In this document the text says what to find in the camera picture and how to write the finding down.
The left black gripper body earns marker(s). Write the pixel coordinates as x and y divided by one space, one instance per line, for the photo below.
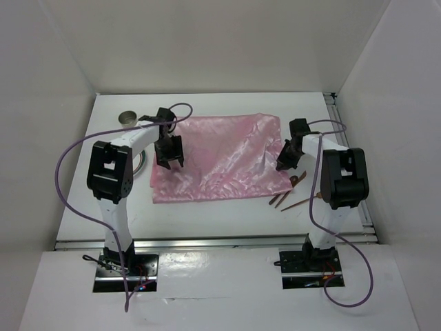
170 146

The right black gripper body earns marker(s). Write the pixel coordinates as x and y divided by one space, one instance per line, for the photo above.
288 156

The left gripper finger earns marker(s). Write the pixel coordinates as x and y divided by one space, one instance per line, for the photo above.
180 160
164 163

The pink satin rose cloth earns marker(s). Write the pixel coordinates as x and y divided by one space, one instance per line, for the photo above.
229 157

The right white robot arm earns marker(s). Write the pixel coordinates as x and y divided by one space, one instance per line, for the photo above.
340 183

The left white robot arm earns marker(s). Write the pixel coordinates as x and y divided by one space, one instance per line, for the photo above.
111 177

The wooden knife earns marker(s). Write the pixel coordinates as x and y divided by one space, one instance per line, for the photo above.
294 182

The white plate with coloured rim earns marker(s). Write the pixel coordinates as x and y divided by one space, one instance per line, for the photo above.
141 164

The small metal cup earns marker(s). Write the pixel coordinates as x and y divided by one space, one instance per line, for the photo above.
128 119

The front aluminium rail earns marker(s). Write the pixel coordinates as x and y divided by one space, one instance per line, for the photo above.
202 243

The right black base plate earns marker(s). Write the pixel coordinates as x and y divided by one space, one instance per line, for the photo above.
299 273

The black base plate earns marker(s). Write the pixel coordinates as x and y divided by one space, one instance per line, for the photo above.
299 273
142 275

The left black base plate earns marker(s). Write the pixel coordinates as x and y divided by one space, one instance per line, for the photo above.
142 275

